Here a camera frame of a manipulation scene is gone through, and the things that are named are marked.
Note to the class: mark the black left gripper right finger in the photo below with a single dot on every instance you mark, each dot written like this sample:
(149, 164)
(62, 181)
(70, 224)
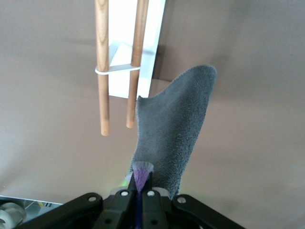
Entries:
(155, 210)

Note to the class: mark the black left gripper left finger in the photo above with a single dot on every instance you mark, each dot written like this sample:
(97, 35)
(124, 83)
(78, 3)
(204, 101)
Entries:
(119, 210)

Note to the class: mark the grey and purple towel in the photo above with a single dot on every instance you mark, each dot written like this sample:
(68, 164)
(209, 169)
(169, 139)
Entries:
(176, 119)

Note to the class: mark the wooden rack rod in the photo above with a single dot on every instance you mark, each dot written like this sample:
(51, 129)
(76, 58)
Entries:
(102, 35)

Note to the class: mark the white metal rack stand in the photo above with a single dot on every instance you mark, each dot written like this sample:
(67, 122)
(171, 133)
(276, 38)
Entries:
(121, 23)

